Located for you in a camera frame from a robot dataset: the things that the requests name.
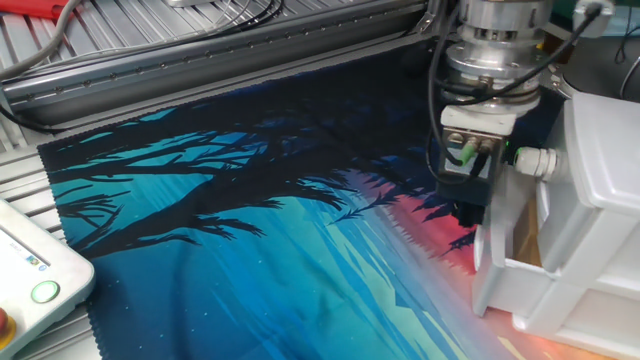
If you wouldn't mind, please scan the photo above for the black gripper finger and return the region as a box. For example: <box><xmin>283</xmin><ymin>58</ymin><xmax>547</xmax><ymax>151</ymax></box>
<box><xmin>451</xmin><ymin>199</ymin><xmax>487</xmax><ymax>229</ymax></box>

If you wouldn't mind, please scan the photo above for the grey Schunk gripper body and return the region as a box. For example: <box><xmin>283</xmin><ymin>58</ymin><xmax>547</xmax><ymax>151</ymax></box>
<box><xmin>434</xmin><ymin>127</ymin><xmax>516</xmax><ymax>207</ymax></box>

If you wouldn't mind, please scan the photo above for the white drawer with black knob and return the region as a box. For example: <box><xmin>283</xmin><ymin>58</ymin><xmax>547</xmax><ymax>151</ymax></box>
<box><xmin>471</xmin><ymin>164</ymin><xmax>556</xmax><ymax>317</ymax></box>

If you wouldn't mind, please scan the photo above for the white drawer knob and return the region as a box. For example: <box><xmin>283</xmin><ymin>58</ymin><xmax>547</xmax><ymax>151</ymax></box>
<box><xmin>512</xmin><ymin>146</ymin><xmax>559</xmax><ymax>181</ymax></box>

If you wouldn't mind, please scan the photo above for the white plastic drawer cabinet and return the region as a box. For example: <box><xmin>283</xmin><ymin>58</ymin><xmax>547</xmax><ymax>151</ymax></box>
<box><xmin>512</xmin><ymin>92</ymin><xmax>640</xmax><ymax>360</ymax></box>

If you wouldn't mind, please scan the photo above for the tree print table cloth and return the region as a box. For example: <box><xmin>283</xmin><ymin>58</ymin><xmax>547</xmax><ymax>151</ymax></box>
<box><xmin>37</xmin><ymin>39</ymin><xmax>621</xmax><ymax>360</ymax></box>

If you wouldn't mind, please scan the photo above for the white teach pendant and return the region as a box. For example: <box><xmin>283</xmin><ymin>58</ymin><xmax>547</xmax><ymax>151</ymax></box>
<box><xmin>0</xmin><ymin>197</ymin><xmax>96</xmax><ymax>360</ymax></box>

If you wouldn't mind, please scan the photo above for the red flat object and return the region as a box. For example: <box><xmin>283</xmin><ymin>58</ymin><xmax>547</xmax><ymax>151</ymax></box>
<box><xmin>0</xmin><ymin>0</ymin><xmax>71</xmax><ymax>21</ymax></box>

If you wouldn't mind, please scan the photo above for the black cable with green plug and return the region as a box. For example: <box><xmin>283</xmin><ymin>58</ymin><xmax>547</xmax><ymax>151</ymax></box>
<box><xmin>424</xmin><ymin>29</ymin><xmax>494</xmax><ymax>187</ymax></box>

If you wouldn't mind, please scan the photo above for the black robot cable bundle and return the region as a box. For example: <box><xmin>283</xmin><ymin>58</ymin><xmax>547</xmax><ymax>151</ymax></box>
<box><xmin>434</xmin><ymin>3</ymin><xmax>604</xmax><ymax>109</ymax></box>

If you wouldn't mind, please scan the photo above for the dark grey aluminium rail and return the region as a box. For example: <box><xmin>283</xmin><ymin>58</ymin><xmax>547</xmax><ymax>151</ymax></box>
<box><xmin>0</xmin><ymin>0</ymin><xmax>441</xmax><ymax>126</ymax></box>

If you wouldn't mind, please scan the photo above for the thick grey cable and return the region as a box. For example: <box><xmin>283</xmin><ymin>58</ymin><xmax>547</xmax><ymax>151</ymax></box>
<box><xmin>0</xmin><ymin>0</ymin><xmax>84</xmax><ymax>81</ymax></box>

